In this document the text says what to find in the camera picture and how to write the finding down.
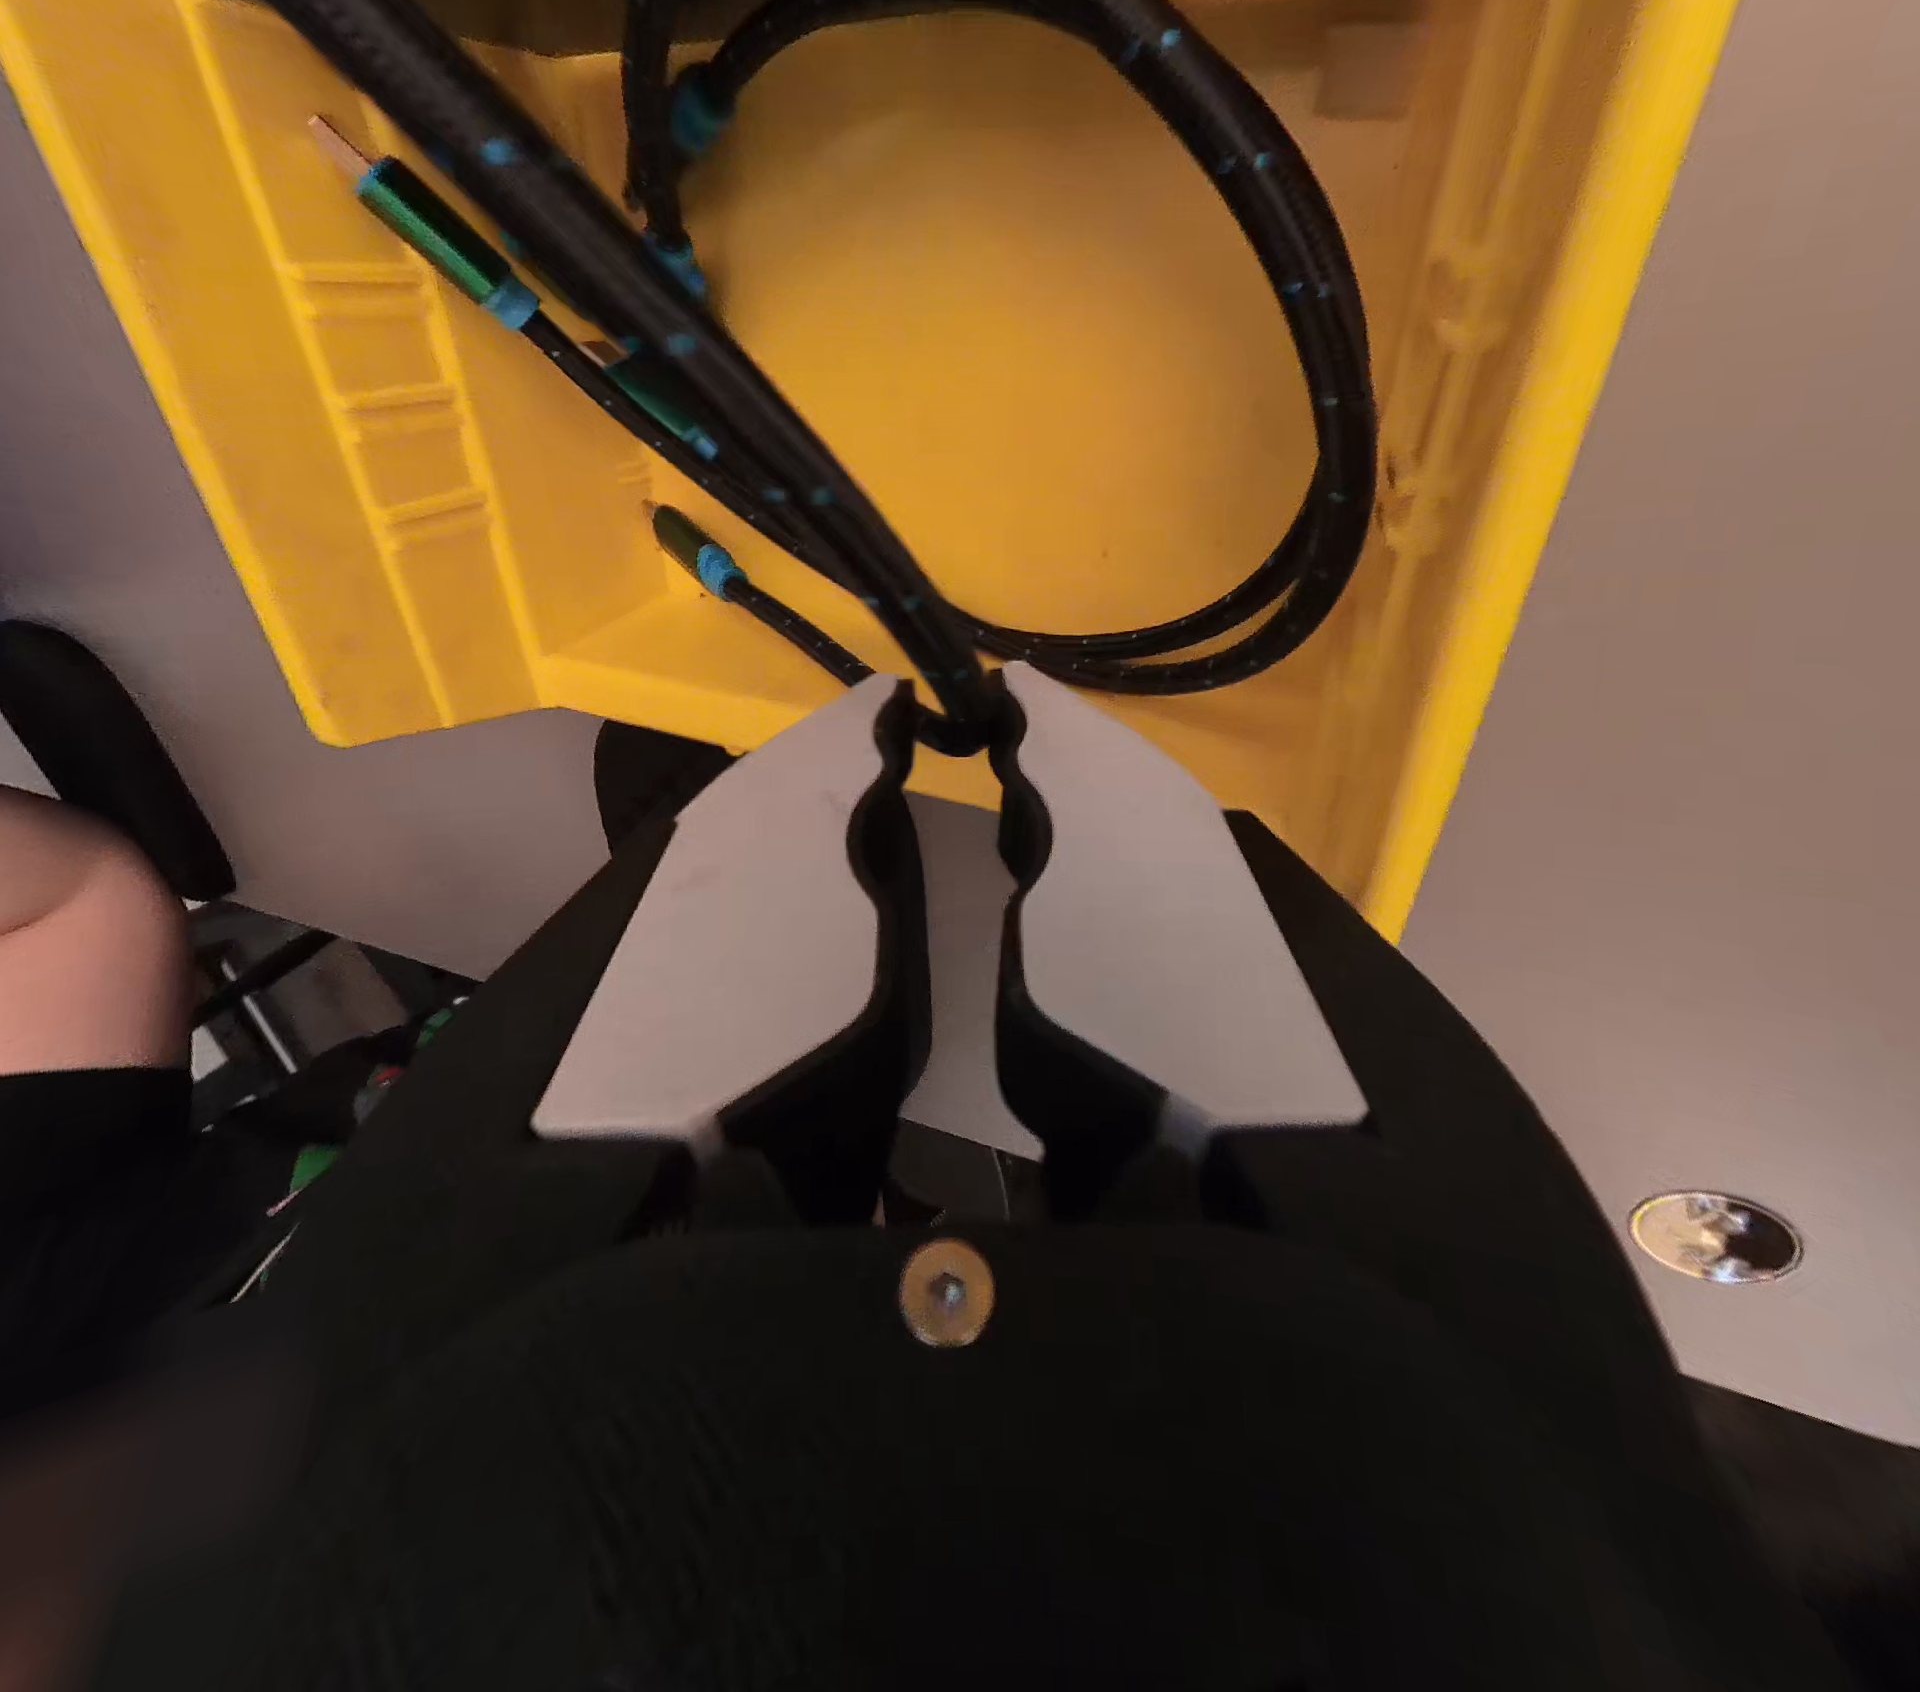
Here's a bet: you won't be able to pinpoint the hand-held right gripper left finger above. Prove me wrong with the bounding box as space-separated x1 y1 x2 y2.
529 675 934 1162

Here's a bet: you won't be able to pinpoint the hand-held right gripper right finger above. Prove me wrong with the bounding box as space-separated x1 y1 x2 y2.
994 664 1370 1166

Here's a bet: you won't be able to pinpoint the braided hdmi cable green plugs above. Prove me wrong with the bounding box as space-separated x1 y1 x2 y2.
622 0 1381 695
14 0 1035 758

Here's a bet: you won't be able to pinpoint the yellow plastic bin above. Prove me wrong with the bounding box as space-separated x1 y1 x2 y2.
0 0 1824 943

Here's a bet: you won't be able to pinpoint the person's left forearm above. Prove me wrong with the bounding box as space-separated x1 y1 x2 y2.
0 788 203 1275

